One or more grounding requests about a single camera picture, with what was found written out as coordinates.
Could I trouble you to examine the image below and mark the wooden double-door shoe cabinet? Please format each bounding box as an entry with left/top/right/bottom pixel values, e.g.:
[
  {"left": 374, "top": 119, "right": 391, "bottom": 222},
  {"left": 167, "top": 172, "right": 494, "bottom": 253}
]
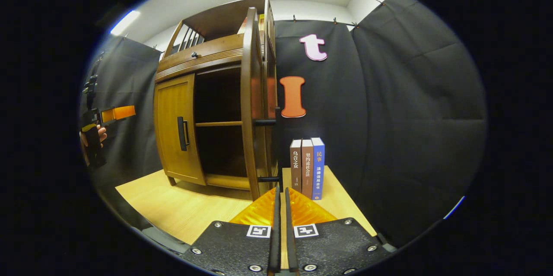
[{"left": 153, "top": 0, "right": 283, "bottom": 201}]

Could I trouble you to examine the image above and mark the brown hardcover book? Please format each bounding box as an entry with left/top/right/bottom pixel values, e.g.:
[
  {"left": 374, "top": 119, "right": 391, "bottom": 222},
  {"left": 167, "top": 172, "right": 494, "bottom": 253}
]
[
  {"left": 290, "top": 139, "right": 302, "bottom": 193},
  {"left": 301, "top": 139, "right": 314, "bottom": 200}
]

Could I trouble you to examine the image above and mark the wooden cabinet drawer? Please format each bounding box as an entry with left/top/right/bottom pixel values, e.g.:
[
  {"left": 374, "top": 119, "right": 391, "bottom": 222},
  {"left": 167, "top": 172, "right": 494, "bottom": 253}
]
[{"left": 155, "top": 33, "right": 245, "bottom": 83}]

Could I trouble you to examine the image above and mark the wooden shoe cabinet door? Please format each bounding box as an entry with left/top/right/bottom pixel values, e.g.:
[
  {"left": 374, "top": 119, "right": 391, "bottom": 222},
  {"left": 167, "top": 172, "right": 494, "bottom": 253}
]
[
  {"left": 153, "top": 73, "right": 207, "bottom": 186},
  {"left": 241, "top": 7, "right": 282, "bottom": 201}
]

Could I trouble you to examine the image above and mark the black backdrop cloth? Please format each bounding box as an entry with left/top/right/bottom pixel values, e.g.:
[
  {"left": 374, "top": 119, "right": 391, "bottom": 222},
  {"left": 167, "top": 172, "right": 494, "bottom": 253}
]
[{"left": 80, "top": 0, "right": 488, "bottom": 248}]

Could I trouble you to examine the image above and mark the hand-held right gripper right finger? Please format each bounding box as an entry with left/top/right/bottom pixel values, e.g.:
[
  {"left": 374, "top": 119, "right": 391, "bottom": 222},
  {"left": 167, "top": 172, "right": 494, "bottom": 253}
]
[{"left": 284, "top": 187, "right": 391, "bottom": 276}]

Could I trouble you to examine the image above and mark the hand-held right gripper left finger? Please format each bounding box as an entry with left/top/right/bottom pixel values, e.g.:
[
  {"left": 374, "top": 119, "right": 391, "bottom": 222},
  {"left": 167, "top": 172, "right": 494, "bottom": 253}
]
[{"left": 179, "top": 187, "right": 282, "bottom": 276}]

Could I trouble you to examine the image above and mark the small ceiling light panel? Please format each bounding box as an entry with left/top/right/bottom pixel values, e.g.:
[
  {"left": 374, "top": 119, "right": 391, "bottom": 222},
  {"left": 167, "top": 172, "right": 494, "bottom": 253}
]
[{"left": 109, "top": 10, "right": 141, "bottom": 36}]

